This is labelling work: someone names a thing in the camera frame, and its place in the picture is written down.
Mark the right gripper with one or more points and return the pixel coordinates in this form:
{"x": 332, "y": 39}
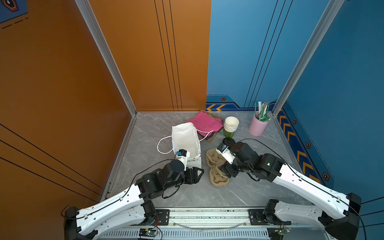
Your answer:
{"x": 227, "y": 169}

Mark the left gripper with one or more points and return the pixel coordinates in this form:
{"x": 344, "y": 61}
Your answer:
{"x": 189, "y": 171}

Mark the beige pulp cup carrier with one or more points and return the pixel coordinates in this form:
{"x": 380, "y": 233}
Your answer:
{"x": 215, "y": 161}

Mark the white paper gift bag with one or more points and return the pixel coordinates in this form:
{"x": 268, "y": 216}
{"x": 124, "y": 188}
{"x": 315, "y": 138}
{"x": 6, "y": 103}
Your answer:
{"x": 187, "y": 137}

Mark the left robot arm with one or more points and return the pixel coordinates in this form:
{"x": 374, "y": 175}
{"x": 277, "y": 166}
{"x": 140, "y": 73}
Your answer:
{"x": 132, "y": 206}

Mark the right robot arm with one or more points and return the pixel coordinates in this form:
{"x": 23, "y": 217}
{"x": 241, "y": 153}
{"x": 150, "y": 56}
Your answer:
{"x": 334, "y": 212}

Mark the stack of black lids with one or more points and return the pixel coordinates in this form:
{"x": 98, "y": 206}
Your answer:
{"x": 229, "y": 142}

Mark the pink straw holder cup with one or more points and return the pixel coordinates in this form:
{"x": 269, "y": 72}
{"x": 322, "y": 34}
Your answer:
{"x": 257, "y": 127}

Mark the stack of paper cups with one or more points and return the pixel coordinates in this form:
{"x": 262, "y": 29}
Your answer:
{"x": 230, "y": 126}

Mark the brown cardboard napkin holder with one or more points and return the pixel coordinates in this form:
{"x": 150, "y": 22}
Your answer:
{"x": 212, "y": 137}

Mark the dark grey napkin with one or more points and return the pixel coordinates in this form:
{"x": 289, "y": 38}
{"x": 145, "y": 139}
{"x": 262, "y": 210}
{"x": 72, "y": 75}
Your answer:
{"x": 207, "y": 131}

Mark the pink napkin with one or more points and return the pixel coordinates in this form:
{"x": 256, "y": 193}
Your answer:
{"x": 203, "y": 119}

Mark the bundle of wrapped straws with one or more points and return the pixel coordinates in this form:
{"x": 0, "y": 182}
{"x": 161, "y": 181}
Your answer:
{"x": 261, "y": 111}

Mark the green circuit board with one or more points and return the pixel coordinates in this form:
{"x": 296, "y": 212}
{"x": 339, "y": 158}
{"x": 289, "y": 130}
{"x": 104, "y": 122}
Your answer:
{"x": 147, "y": 234}

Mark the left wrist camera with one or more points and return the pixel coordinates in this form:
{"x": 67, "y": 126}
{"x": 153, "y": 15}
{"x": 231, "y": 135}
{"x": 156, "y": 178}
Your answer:
{"x": 183, "y": 156}

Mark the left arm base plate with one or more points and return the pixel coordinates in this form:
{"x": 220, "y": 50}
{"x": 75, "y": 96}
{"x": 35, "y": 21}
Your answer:
{"x": 161, "y": 218}

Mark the aluminium front rail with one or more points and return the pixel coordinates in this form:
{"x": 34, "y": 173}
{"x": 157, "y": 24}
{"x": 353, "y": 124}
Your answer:
{"x": 219, "y": 223}

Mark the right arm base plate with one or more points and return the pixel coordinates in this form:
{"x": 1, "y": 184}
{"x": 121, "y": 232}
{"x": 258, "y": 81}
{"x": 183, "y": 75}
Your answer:
{"x": 259, "y": 218}

